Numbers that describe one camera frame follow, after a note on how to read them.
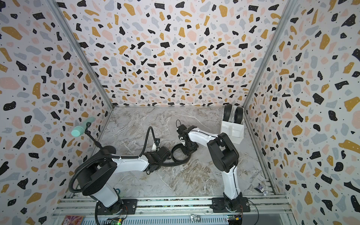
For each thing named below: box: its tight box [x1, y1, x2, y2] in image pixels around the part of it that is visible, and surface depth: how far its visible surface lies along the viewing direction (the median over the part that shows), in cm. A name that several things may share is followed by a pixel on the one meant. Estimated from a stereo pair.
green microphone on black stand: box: [71, 117, 117, 155], surface depth 73 cm
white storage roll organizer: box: [221, 104, 245, 145], surface depth 108 cm
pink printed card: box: [61, 215, 84, 225], surface depth 70 cm
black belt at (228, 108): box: [222, 103, 233, 122], surface depth 109 cm
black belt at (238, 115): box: [233, 106, 244, 125], surface depth 108 cm
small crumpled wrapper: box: [254, 182, 269, 196], surface depth 80 cm
